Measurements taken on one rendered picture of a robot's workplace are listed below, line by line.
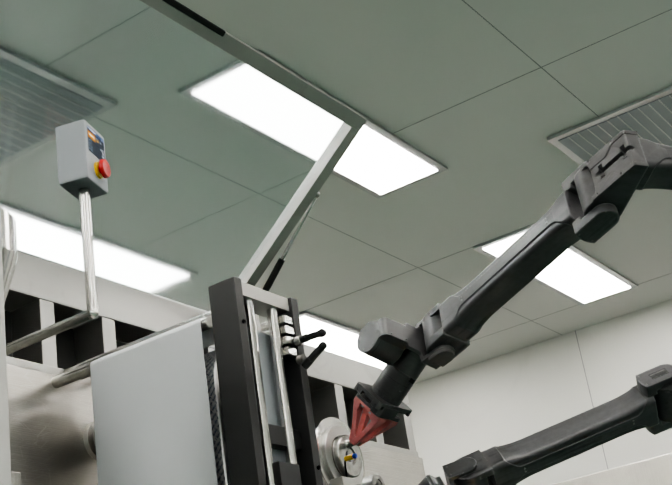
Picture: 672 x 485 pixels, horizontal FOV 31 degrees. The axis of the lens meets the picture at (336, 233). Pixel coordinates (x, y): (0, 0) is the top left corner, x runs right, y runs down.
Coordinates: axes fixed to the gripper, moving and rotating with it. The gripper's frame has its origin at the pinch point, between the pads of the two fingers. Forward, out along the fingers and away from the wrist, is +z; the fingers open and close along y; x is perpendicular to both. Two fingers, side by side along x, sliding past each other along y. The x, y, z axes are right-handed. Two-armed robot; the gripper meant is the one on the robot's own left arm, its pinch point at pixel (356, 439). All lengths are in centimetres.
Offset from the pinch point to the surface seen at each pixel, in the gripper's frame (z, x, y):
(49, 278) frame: 7, 50, -33
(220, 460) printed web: 7.1, -1.5, -31.8
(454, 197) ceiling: -29, 171, 238
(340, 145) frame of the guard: -38, 54, 19
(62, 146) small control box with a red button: -20, 36, -58
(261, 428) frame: -3.4, -8.9, -37.8
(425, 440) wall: 111, 236, 448
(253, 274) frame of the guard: -5, 55, 18
